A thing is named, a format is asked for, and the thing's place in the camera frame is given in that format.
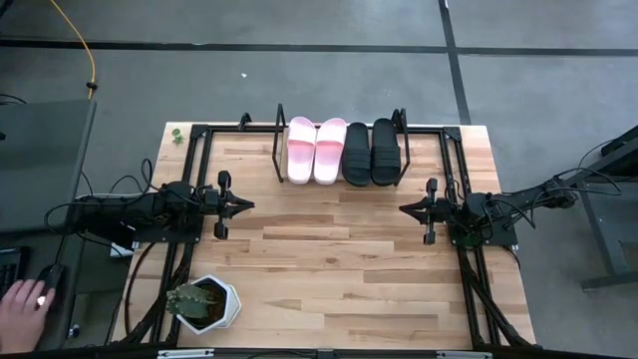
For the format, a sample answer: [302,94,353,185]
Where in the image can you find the wooden shelf black metal frame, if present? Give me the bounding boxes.
[271,103,413,188]

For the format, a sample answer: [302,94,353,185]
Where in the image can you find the silver metal bracket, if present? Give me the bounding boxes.
[437,350,493,359]
[158,348,216,359]

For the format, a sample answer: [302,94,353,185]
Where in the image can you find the person's hand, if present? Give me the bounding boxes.
[0,278,58,355]

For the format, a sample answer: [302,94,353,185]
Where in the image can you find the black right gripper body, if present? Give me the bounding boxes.
[438,192,459,225]

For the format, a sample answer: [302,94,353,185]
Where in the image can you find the grey desk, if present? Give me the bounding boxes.
[0,231,89,353]
[0,99,98,233]

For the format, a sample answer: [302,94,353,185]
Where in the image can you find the pink slide sandal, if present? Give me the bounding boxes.
[313,118,349,186]
[286,116,319,185]

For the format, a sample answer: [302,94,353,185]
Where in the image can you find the potted cactus white pot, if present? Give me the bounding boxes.
[174,273,243,336]

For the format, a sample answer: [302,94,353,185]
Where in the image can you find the yellow cable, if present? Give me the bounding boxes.
[48,0,100,100]

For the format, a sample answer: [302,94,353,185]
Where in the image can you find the white box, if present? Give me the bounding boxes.
[109,241,137,259]

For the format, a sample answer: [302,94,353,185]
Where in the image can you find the black keyboard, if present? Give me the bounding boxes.
[0,247,24,300]

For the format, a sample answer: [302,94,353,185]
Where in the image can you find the black computer mouse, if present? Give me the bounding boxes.
[37,262,67,310]

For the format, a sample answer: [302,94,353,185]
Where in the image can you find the black aluminium table frame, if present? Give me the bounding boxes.
[112,122,537,350]

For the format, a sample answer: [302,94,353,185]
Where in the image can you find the green cactus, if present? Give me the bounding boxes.
[165,282,217,321]

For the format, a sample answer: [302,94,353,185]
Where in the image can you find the dark grey metal stand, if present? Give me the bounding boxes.
[549,124,638,292]

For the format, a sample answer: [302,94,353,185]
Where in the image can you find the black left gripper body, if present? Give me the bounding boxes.
[201,186,221,220]

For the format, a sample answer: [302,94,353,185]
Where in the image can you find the black slide sandal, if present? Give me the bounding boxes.
[370,118,403,187]
[341,122,374,188]

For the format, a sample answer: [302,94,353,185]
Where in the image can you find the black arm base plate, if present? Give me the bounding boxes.
[132,226,203,246]
[448,218,520,249]

